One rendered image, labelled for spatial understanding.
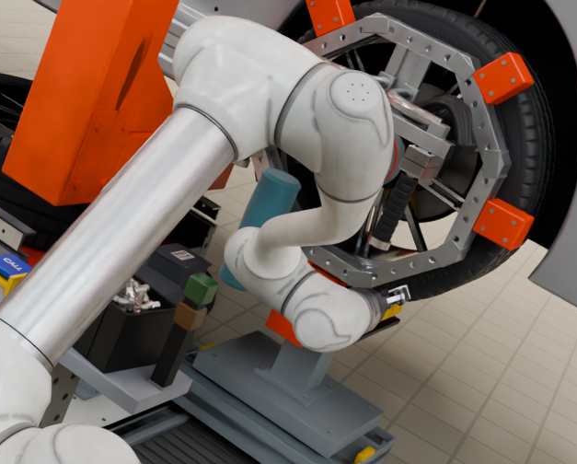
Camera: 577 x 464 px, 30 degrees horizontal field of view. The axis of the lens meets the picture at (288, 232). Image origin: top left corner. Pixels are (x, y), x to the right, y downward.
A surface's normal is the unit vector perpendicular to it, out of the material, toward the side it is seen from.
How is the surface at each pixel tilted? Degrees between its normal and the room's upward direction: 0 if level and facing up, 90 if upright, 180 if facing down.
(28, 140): 90
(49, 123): 90
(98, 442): 9
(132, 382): 0
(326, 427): 0
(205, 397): 90
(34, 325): 55
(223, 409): 90
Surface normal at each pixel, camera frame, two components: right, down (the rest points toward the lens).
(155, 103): 0.80, 0.48
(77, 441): 0.55, -0.76
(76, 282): 0.36, -0.17
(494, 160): -0.46, 0.09
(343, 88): 0.22, -0.40
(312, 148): -0.45, 0.69
